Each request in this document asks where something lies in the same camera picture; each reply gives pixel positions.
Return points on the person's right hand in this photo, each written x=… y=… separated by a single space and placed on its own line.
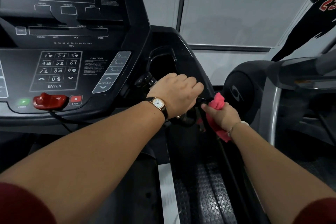
x=225 y=116

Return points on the person's left hand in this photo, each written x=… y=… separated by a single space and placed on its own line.
x=173 y=92

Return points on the person's left fingers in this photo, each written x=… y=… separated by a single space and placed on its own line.
x=195 y=88

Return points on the person's right thumb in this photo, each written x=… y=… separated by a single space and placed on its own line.
x=209 y=108

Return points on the pink cleaning cloth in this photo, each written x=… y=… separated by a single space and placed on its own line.
x=217 y=100

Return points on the black treadmill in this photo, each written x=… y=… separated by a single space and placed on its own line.
x=78 y=34

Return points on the person's right forearm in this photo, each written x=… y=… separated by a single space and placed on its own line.
x=265 y=168

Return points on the person's left forearm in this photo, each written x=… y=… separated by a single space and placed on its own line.
x=91 y=153

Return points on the black glossy treadmill knob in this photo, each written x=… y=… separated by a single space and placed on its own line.
x=145 y=80

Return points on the black studded floor mat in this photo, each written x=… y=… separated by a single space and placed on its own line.
x=207 y=195

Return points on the grey and black exercise machine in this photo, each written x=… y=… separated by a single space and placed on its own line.
x=294 y=87

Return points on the grey window blind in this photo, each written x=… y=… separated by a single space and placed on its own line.
x=236 y=6

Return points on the red treadmill safety key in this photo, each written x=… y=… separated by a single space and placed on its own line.
x=49 y=101

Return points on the dark red long-sleeve top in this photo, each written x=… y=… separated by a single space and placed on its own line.
x=21 y=205

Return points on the black athlete silhouette wall decal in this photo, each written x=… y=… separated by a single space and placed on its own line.
x=312 y=21

